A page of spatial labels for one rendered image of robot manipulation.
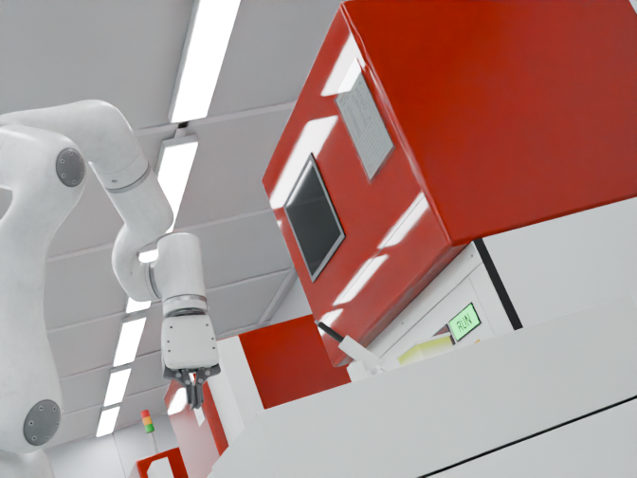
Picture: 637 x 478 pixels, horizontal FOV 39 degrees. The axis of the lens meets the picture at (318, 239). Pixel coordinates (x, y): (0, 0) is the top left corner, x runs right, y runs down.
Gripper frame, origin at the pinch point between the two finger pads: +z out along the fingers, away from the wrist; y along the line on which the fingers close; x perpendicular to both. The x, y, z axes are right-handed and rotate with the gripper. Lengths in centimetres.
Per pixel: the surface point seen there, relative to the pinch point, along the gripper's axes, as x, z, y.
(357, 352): 19.6, -0.4, -25.5
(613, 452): 50, 26, -49
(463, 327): -1, -10, -57
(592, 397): 50, 18, -48
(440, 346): 29.8, 2.7, -36.2
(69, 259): -319, -166, 5
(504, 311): 15, -8, -58
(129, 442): -796, -163, -67
